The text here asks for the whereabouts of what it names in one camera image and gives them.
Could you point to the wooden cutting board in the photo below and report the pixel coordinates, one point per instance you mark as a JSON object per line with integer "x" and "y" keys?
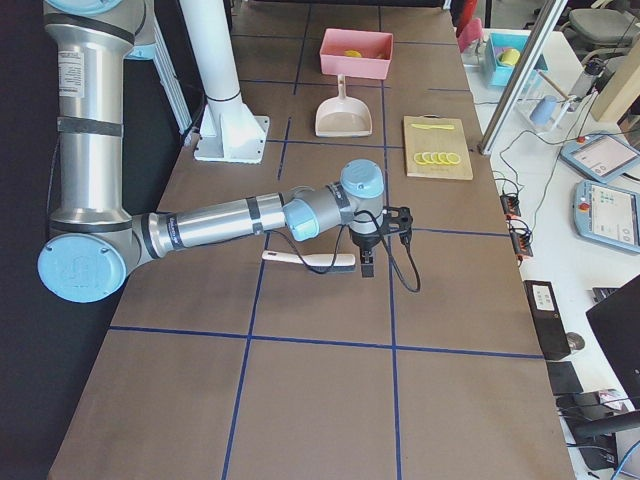
{"x": 419, "y": 141}

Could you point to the orange black connector block near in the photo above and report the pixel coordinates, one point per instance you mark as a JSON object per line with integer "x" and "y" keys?
{"x": 521, "y": 239}

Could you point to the pink plastic bin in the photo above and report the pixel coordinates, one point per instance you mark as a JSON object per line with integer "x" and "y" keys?
{"x": 369, "y": 43}

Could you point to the aluminium frame post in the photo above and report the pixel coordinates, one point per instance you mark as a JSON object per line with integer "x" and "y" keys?
{"x": 542, "y": 28}

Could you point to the teal tray with blocks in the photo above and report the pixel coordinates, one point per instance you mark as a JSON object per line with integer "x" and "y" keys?
{"x": 496, "y": 75}

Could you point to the blue plastic cup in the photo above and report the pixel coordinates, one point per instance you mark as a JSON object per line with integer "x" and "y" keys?
{"x": 543, "y": 110}

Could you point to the black rectangular box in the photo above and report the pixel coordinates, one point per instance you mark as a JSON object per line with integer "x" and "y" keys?
{"x": 546, "y": 319}

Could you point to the orange black connector block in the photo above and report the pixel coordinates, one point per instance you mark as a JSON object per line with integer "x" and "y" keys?
{"x": 511, "y": 205}
{"x": 521, "y": 239}

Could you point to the far blue teach pendant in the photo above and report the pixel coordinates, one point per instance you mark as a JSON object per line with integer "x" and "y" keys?
{"x": 600, "y": 156}

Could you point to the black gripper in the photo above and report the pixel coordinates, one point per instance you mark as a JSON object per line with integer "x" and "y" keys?
{"x": 364, "y": 241}

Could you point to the yellow toy potato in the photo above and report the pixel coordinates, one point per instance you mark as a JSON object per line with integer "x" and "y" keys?
{"x": 352, "y": 53}

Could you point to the near blue teach pendant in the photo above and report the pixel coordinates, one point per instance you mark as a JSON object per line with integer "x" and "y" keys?
{"x": 607, "y": 214}

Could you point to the orange black connector block far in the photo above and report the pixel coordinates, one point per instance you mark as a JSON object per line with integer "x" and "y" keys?
{"x": 511, "y": 205}

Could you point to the blue teach pendant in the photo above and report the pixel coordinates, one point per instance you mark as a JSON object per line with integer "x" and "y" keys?
{"x": 600, "y": 156}
{"x": 607, "y": 214}

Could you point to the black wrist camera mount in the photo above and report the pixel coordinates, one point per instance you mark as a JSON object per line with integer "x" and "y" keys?
{"x": 398, "y": 220}

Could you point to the black monitor corner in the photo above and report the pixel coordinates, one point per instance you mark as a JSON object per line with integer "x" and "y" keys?
{"x": 614, "y": 320}

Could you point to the pink cloth roll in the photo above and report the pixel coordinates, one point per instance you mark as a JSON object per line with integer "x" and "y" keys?
{"x": 472, "y": 32}

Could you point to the beige plastic dustpan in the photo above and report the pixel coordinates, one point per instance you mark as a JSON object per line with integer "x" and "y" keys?
{"x": 343, "y": 116}

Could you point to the white central mounting post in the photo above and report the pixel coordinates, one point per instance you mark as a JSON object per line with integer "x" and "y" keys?
{"x": 229, "y": 131}

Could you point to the yellow cup in tray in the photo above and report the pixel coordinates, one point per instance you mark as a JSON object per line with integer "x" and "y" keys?
{"x": 509, "y": 57}

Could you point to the white hand brush black bristles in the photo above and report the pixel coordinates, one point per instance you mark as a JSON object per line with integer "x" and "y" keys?
{"x": 329, "y": 263}

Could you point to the clear rack with wooden dowel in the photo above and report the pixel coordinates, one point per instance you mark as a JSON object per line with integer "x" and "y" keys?
{"x": 538, "y": 86}

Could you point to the grey office chair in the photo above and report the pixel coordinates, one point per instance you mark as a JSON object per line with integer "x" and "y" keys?
{"x": 602, "y": 27}

